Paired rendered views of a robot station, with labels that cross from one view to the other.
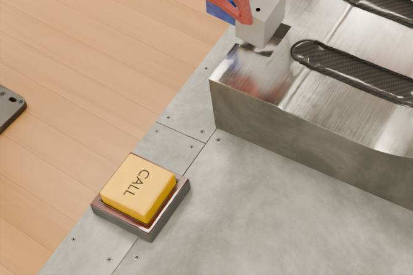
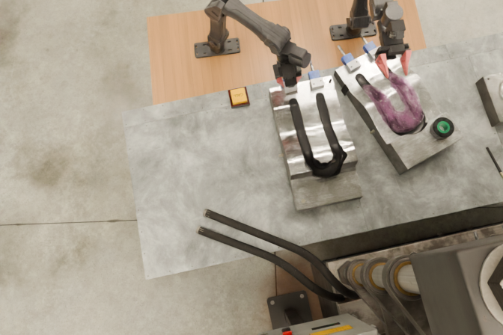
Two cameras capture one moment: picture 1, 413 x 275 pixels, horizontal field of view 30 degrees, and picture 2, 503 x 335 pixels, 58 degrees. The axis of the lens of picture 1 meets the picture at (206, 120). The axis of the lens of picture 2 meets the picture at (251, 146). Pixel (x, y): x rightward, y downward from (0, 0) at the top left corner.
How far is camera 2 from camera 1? 1.16 m
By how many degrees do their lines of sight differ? 29
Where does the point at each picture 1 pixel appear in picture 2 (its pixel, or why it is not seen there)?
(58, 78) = (252, 51)
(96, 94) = (255, 63)
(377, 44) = (308, 114)
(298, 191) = (267, 125)
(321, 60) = (294, 106)
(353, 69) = (298, 114)
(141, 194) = (236, 98)
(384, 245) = (269, 151)
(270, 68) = (282, 98)
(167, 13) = not seen: hidden behind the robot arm
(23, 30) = not seen: hidden behind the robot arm
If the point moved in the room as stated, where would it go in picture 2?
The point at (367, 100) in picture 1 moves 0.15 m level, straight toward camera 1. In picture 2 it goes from (290, 124) to (259, 143)
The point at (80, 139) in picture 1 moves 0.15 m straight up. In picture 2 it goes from (242, 72) to (239, 56)
